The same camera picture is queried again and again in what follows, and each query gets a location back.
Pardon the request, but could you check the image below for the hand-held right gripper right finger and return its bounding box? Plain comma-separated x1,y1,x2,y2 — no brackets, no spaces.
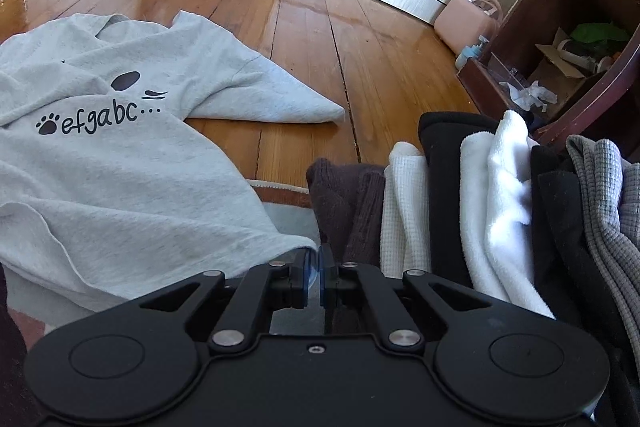
319,244,494,354

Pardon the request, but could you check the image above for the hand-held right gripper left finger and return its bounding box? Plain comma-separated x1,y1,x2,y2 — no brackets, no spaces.
139,247,319,355

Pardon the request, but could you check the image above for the grey printed t-shirt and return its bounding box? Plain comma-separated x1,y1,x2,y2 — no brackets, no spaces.
0,9,346,315

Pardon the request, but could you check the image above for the checked rug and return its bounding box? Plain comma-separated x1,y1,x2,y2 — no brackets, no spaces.
5,179,323,340

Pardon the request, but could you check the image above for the brown knit garment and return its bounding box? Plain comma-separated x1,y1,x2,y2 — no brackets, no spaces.
306,158,388,333

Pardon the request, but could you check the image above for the cream waffle garment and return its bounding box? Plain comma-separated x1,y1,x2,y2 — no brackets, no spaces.
380,141,436,280

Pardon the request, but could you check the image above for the black folded garment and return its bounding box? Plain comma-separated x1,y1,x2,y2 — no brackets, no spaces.
417,111,501,303
530,144,640,427

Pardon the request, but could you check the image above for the white fleece garment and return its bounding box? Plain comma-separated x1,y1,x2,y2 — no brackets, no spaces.
460,109,571,320

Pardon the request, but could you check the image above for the blue pump bottle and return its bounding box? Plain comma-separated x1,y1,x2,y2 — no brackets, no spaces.
454,35,492,71

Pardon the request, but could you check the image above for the clear plastic box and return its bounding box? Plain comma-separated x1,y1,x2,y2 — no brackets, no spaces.
486,52,532,94

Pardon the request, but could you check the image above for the white crumpled plastic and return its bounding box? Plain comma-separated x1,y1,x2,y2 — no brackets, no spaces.
501,79,560,112

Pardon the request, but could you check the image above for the pink case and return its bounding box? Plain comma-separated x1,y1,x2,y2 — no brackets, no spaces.
433,0,503,54

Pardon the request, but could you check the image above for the grey waffle knit sweater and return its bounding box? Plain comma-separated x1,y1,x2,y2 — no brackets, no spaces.
565,134,640,358

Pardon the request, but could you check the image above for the open cardboard box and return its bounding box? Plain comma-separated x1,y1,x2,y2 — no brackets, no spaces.
525,27,603,95

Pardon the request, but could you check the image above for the white cylindrical container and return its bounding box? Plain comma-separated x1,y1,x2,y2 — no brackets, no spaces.
556,38,617,75

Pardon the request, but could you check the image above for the green leafy item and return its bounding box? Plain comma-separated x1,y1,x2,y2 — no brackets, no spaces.
570,22,632,44

